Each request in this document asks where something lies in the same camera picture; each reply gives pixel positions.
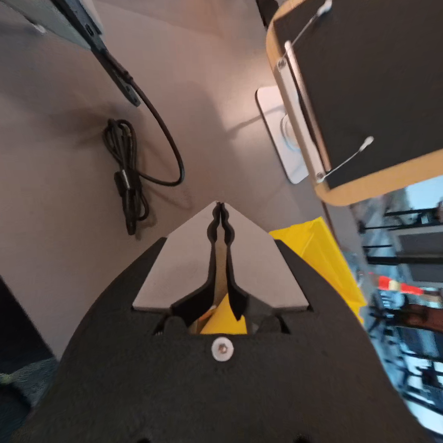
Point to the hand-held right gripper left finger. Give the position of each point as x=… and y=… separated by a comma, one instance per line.
x=180, y=270

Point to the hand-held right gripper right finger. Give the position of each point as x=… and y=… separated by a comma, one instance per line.
x=263, y=270

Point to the dark grey laptop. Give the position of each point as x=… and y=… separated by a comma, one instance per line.
x=69, y=24

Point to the yellow plastic bin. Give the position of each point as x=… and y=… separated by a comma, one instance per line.
x=322, y=256

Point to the orange traffic cone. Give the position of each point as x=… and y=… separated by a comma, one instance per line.
x=387, y=283

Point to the black faced wooden board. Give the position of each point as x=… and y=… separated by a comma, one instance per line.
x=373, y=86

